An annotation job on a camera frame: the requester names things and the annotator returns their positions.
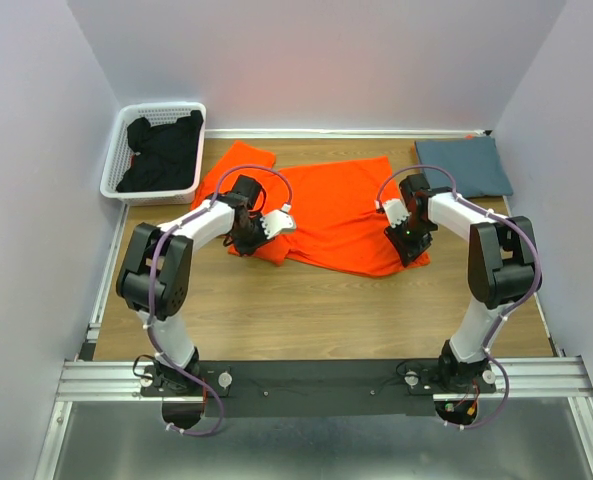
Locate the aluminium frame rail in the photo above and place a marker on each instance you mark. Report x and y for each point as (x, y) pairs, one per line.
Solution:
(249, 309)

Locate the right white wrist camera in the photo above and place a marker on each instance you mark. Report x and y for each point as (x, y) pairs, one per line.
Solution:
(394, 210)

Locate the folded blue t shirt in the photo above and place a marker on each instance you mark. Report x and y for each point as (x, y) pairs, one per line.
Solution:
(474, 163)

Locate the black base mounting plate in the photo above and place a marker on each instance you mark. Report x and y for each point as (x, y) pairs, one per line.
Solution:
(316, 388)

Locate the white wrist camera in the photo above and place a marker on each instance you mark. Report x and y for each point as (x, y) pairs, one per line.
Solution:
(278, 221)
(394, 210)

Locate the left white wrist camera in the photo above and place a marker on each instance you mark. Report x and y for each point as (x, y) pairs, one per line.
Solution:
(278, 221)

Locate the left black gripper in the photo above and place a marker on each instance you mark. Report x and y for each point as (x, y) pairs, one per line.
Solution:
(244, 249)

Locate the black t shirt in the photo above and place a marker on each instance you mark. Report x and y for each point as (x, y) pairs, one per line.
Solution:
(164, 156)

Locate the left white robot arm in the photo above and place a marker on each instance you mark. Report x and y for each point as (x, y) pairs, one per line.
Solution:
(154, 277)

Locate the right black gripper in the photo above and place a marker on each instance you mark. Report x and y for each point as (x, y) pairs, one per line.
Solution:
(406, 251)

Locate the orange t shirt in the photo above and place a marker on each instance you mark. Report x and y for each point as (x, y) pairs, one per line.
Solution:
(333, 205)

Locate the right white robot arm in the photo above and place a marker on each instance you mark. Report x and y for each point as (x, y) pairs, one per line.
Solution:
(503, 266)

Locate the white plastic laundry basket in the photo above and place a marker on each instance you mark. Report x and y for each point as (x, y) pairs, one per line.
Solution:
(118, 158)

